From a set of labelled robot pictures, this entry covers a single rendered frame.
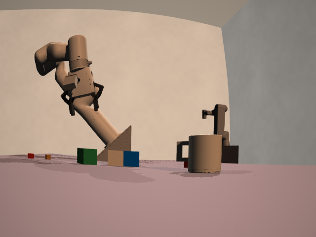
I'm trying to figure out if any green cube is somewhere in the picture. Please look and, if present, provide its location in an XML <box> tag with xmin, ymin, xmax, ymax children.
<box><xmin>77</xmin><ymin>148</ymin><xmax>97</xmax><ymax>165</ymax></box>

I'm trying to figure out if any brown mug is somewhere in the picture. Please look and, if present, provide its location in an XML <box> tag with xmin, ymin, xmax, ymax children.
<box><xmin>176</xmin><ymin>135</ymin><xmax>222</xmax><ymax>173</ymax></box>

